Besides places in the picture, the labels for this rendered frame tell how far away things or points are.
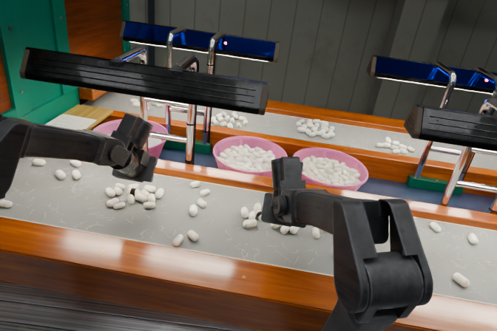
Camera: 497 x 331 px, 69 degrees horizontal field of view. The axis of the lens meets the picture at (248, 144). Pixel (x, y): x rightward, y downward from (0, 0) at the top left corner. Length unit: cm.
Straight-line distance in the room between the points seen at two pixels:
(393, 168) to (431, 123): 58
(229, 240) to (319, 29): 239
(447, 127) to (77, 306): 91
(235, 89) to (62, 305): 61
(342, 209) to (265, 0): 268
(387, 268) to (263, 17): 273
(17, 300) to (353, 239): 74
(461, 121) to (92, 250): 88
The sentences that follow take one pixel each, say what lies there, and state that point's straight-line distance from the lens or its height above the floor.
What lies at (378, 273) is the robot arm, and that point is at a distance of 44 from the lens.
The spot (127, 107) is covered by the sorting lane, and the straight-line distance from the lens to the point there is 168.
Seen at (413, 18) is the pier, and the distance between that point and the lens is 306.
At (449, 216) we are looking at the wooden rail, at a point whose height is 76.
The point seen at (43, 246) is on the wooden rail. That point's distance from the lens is 93.
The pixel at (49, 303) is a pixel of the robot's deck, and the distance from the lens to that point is 94.
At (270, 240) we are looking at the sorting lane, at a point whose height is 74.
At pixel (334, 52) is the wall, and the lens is 314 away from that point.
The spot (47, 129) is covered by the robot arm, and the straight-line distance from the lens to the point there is 68.
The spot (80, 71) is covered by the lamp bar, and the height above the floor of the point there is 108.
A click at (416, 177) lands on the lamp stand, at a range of 150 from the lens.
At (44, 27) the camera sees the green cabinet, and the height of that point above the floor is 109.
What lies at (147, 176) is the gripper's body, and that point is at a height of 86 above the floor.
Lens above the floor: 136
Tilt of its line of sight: 26 degrees down
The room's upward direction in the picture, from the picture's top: 7 degrees clockwise
